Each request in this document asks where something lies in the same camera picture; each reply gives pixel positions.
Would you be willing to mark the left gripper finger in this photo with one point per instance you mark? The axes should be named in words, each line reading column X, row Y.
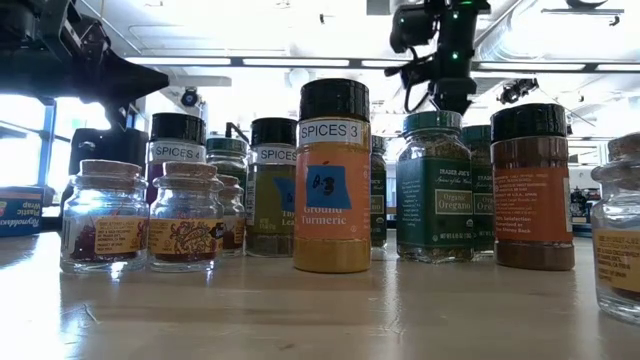
column 120, row 72
column 115, row 97

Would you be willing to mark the black-lid jar labelled SPICES 4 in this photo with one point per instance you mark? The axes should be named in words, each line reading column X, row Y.
column 177, row 140

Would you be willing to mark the green-lid green-label spice jar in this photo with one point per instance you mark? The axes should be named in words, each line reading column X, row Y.
column 434, row 200
column 227, row 155
column 480, row 200
column 378, row 200

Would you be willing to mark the black-lid brown spice jar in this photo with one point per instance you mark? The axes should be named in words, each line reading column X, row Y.
column 532, row 210

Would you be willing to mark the black-lid ground turmeric jar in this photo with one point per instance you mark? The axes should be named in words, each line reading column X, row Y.
column 332, row 225

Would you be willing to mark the black-lid thyme leaves jar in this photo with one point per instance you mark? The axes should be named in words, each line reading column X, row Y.
column 270, row 200

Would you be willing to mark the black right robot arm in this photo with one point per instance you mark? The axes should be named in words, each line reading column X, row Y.
column 457, row 35

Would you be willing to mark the black-framed wooden shelf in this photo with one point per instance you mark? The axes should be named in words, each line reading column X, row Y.
column 230, row 129

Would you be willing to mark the black toaster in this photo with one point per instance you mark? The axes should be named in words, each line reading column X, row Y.
column 100, row 147

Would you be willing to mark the small cork-topped glass jar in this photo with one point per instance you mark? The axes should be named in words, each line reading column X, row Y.
column 232, row 215
column 617, row 250
column 185, row 220
column 105, row 215

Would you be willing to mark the blue plastic wrap box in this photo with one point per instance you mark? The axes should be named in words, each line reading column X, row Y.
column 20, row 210

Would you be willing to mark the long ceiling light bar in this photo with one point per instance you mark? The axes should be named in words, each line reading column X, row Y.
column 300, row 62

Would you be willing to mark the black ceiling-mounted camera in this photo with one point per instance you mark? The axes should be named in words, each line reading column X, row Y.
column 189, row 97
column 515, row 91

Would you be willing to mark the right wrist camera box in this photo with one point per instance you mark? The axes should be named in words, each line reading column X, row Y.
column 410, row 27

